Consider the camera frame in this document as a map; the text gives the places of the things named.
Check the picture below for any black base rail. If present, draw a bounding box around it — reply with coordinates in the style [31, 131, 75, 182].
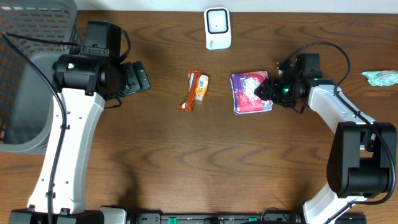
[99, 212, 368, 224]

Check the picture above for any grey plastic mesh basket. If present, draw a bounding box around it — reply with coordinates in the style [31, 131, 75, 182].
[1, 0, 83, 154]

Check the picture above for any orange snack bar wrapper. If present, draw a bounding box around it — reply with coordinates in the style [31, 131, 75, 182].
[179, 70, 203, 112]

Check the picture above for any white barcode scanner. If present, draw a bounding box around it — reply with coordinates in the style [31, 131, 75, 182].
[203, 7, 232, 50]

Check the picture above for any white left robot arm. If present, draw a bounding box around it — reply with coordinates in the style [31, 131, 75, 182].
[9, 21, 150, 224]

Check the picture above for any red purple noodle packet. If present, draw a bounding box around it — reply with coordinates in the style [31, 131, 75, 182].
[230, 71, 273, 115]

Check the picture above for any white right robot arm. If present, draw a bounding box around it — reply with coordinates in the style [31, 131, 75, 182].
[254, 53, 397, 223]

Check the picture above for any small orange yellow packet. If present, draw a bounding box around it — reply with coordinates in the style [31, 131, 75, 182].
[195, 75, 209, 101]

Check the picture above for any teal snack packet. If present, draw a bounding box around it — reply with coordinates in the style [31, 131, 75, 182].
[362, 70, 398, 86]

